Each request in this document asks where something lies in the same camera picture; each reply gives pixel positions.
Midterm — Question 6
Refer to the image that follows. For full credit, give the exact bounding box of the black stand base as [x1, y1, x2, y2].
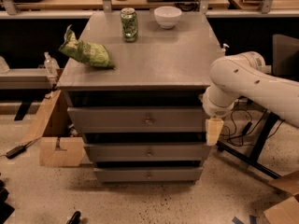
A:
[216, 112, 280, 179]

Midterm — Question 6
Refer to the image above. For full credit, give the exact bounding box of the black object at bottom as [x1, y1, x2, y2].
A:
[66, 211, 81, 224]

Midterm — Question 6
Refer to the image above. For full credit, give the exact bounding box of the black floor cable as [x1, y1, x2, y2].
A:
[217, 99, 286, 147]

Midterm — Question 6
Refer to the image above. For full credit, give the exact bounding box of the white pump dispenser bottle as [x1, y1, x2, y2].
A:
[221, 43, 230, 55]

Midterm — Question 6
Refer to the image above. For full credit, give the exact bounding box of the clear plastic bottle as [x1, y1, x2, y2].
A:
[44, 52, 59, 76]

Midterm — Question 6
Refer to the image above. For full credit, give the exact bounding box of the green soda can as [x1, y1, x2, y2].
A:
[121, 7, 138, 42]

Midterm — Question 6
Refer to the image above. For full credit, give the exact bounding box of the green chip bag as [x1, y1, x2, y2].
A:
[59, 26, 115, 69]

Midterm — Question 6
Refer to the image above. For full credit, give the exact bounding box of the white bowl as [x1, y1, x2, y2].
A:
[154, 7, 182, 29]

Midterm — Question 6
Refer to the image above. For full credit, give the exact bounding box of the grey middle drawer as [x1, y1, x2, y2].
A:
[84, 142, 211, 162]

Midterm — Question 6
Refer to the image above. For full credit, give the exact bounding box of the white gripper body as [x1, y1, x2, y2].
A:
[202, 89, 235, 118]

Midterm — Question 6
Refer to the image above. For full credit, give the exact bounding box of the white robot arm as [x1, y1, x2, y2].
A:
[201, 51, 299, 146]

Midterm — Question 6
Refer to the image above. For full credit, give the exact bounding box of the grey bottom drawer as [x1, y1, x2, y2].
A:
[94, 167, 203, 183]

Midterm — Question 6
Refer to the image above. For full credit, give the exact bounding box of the cardboard box at right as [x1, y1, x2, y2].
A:
[263, 171, 299, 224]

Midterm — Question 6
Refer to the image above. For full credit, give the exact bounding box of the grey top drawer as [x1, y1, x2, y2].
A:
[67, 107, 206, 133]

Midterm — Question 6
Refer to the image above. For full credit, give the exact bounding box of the grey drawer cabinet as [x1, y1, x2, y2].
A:
[56, 10, 226, 185]

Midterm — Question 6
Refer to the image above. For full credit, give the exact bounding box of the grey drawer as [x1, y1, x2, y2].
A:
[94, 167, 203, 183]
[84, 142, 211, 162]
[67, 107, 206, 133]

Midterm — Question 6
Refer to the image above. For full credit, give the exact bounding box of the black object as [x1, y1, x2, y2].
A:
[66, 211, 81, 224]
[0, 179, 15, 224]

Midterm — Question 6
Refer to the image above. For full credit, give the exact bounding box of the black object at left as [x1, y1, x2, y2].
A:
[0, 179, 15, 224]

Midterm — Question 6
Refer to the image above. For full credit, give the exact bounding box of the open cardboard box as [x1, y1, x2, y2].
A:
[21, 90, 85, 167]

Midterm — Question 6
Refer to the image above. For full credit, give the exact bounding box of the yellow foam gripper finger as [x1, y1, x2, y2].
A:
[206, 118, 223, 146]

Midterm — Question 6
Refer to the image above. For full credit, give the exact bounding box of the black power adapter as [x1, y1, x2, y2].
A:
[6, 145, 26, 160]

